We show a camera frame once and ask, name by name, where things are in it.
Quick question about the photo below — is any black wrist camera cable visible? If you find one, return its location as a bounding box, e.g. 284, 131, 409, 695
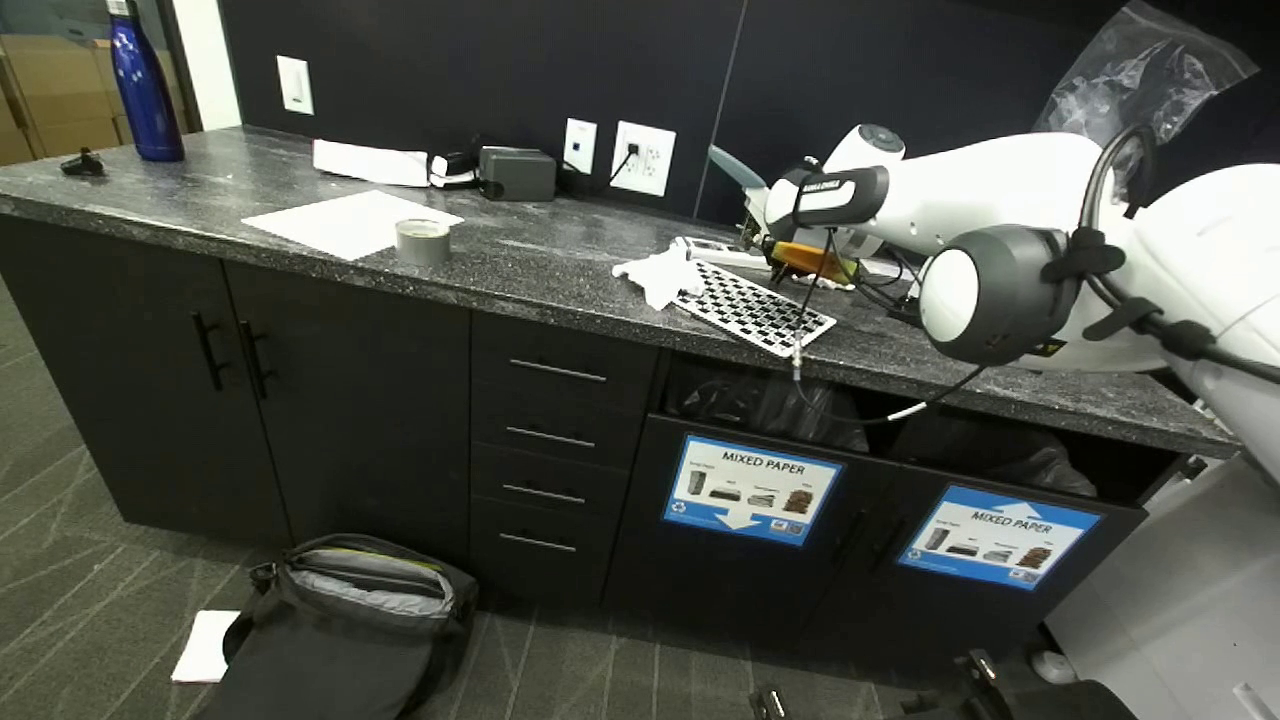
794, 219, 935, 334

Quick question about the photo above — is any white power strip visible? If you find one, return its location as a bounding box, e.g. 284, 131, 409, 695
306, 138, 455, 191

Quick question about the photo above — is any tape roll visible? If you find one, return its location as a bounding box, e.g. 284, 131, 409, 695
393, 213, 455, 259

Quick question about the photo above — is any black cabinet door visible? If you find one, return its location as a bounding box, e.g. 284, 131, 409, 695
0, 217, 290, 552
218, 256, 472, 555

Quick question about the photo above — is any black cable with metal connector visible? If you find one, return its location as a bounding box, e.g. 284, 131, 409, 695
782, 117, 1115, 432

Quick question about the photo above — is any clear plastic bag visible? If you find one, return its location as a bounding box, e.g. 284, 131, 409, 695
1035, 0, 1257, 151

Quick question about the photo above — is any small white wall plate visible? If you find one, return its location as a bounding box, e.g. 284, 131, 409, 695
558, 111, 602, 182

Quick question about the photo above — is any black recycling bin cabinet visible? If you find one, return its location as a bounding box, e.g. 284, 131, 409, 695
602, 412, 872, 638
825, 458, 1150, 671

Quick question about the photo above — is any white wall outlet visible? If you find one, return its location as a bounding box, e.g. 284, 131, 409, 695
607, 117, 681, 199

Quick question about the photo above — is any flat white paper sheet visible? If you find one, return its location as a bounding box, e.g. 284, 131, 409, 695
241, 189, 462, 264

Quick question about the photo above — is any black plastic bin liner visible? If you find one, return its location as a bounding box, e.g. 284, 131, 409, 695
887, 410, 1110, 501
661, 362, 872, 458

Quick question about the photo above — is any grey black backpack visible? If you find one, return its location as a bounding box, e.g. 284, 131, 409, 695
195, 529, 481, 720

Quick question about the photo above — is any orange green wrist mount ring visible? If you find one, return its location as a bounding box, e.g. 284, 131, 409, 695
770, 236, 861, 284

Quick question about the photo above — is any white light switch plate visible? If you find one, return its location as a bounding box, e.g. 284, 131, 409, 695
273, 52, 318, 122

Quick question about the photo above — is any blue label with up arrow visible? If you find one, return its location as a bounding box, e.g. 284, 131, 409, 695
895, 481, 1108, 595

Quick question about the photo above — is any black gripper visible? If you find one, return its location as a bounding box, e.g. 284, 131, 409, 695
745, 217, 798, 272

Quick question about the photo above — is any small black object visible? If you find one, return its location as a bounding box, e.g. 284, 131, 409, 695
56, 144, 112, 182

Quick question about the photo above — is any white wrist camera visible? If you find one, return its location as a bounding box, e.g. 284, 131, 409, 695
763, 160, 895, 233

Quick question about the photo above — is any black cabinet drawer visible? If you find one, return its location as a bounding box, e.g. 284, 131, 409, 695
472, 394, 657, 466
462, 504, 643, 616
468, 444, 651, 525
472, 312, 665, 406

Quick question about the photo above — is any black power adapter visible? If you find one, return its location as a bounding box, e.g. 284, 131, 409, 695
474, 140, 558, 203

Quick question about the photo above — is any blue label with down arrow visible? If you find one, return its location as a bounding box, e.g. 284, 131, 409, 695
661, 432, 848, 552

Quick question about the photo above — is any blue water bottle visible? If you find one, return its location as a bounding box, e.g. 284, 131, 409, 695
105, 0, 188, 170

